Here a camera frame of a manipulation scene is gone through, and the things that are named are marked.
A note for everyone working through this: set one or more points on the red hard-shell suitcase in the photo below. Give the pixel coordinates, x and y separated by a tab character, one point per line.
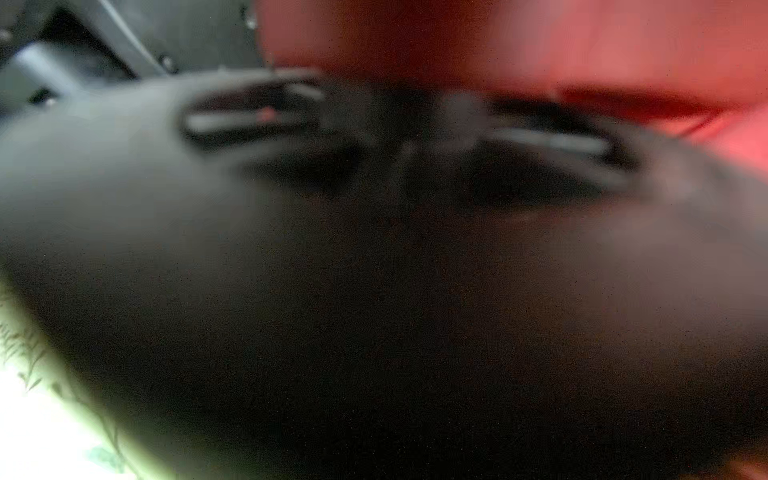
436	239

